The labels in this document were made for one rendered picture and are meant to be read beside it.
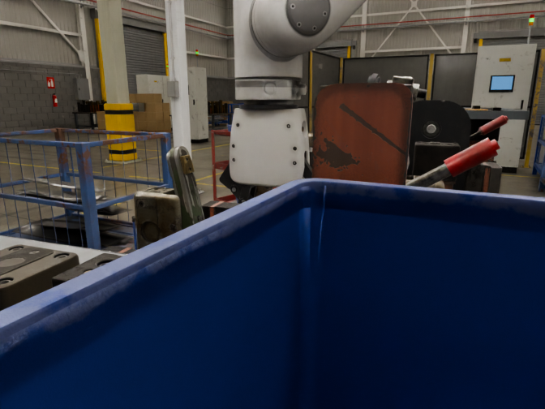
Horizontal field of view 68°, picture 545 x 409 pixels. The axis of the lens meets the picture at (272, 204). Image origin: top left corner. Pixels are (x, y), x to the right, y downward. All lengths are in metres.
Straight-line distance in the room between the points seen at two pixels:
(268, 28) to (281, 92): 0.08
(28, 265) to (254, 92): 0.29
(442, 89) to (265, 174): 8.02
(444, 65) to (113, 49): 6.03
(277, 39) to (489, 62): 7.28
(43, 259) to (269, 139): 0.28
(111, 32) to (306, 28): 7.87
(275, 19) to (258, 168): 0.18
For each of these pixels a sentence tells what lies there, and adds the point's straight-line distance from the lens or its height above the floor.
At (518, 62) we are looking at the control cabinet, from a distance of 7.68.
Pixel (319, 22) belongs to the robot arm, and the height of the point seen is 1.26.
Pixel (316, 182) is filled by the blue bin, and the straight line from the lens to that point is 0.16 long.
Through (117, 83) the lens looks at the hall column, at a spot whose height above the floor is 1.46.
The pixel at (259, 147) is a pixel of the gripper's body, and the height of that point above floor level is 1.13.
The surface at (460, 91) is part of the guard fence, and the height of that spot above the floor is 1.32.
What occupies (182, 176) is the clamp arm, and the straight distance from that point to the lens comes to 0.65.
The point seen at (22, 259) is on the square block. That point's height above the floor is 1.06.
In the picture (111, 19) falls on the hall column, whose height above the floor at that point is 2.54.
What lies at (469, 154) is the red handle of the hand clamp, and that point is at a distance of 0.50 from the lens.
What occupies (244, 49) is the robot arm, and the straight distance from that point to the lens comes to 0.50.
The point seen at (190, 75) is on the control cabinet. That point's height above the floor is 1.80.
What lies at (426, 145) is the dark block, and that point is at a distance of 0.72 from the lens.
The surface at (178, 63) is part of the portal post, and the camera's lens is 5.15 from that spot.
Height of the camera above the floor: 1.19
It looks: 15 degrees down
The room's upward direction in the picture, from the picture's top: straight up
